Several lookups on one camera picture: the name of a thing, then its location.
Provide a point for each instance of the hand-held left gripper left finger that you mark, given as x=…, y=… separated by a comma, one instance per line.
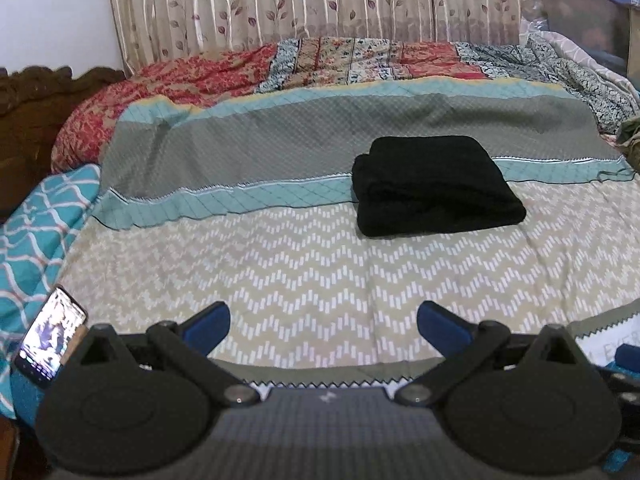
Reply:
x=207, y=327

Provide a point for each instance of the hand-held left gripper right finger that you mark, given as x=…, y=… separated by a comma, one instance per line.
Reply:
x=442, y=327

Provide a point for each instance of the beige leaf print curtain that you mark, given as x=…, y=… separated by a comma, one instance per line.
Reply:
x=300, y=0

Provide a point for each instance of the clear plastic storage box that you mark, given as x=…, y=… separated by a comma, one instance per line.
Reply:
x=575, y=15

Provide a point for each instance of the carved wooden headboard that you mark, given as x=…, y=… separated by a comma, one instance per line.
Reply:
x=30, y=125

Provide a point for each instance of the red floral quilt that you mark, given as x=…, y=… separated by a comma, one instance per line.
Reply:
x=165, y=80

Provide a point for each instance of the grey teal zigzag bedspread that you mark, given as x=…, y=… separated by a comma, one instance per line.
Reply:
x=300, y=270

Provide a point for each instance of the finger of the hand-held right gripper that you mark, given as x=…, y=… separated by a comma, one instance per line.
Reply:
x=617, y=462
x=627, y=355

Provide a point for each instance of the black pants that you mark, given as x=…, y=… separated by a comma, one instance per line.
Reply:
x=435, y=185

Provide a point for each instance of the black smartphone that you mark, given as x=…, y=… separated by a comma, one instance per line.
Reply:
x=50, y=330

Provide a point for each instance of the teal patterned pillow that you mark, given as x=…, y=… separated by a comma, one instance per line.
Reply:
x=30, y=240

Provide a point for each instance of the grey cloth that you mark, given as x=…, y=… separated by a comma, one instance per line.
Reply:
x=590, y=55

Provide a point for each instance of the olive cloth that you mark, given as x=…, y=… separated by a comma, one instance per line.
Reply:
x=631, y=145

